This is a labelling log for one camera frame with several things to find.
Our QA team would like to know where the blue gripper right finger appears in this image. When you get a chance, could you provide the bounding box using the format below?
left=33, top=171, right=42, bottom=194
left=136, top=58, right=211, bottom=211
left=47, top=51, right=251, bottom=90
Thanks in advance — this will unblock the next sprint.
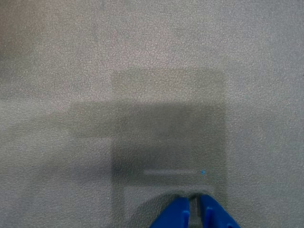
left=199, top=194, right=242, bottom=228

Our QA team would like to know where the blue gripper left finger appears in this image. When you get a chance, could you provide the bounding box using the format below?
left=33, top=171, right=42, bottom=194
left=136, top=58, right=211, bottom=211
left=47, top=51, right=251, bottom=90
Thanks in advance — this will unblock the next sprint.
left=148, top=195, right=191, bottom=228

